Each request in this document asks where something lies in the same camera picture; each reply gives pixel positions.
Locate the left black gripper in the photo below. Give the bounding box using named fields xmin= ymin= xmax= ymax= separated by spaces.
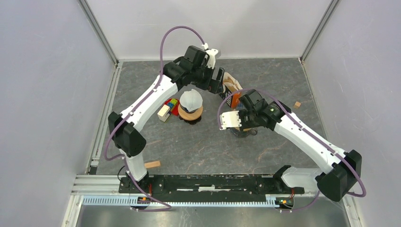
xmin=192 ymin=62 xmax=225 ymax=95

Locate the orange coffee filter box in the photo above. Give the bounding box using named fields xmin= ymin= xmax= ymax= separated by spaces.
xmin=219 ymin=72 xmax=243 ymax=109

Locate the white paper coffee filter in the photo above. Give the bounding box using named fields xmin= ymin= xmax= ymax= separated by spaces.
xmin=180 ymin=89 xmax=203 ymax=113

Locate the dark brown dripper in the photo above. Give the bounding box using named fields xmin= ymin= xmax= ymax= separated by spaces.
xmin=183 ymin=117 xmax=201 ymax=125

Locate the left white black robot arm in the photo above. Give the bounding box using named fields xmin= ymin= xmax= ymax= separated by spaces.
xmin=108 ymin=44 xmax=225 ymax=193

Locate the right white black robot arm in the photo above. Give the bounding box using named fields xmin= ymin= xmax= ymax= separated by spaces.
xmin=237 ymin=89 xmax=367 ymax=202

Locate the small wooden cube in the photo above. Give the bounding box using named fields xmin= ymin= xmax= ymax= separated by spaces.
xmin=293 ymin=102 xmax=301 ymax=109

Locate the colourful toy block pile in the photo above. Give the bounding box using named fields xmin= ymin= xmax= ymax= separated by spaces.
xmin=157 ymin=98 xmax=180 ymax=122

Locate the flat wooden block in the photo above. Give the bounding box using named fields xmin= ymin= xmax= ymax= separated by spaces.
xmin=144 ymin=160 xmax=161 ymax=169

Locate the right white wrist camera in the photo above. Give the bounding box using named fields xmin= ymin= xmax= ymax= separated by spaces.
xmin=219 ymin=111 xmax=242 ymax=130

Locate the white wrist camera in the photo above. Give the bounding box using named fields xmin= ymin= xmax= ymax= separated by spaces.
xmin=202 ymin=43 xmax=221 ymax=69
xmin=219 ymin=111 xmax=242 ymax=130

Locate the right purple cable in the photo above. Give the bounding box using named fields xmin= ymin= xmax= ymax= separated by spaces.
xmin=217 ymin=89 xmax=367 ymax=214

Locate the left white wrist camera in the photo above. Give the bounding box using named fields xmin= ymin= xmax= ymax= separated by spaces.
xmin=202 ymin=43 xmax=221 ymax=69

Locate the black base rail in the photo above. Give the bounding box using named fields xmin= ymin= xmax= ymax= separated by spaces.
xmin=138 ymin=174 xmax=305 ymax=203

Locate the grey slotted cable duct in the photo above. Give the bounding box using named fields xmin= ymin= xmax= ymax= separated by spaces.
xmin=82 ymin=195 xmax=293 ymax=209

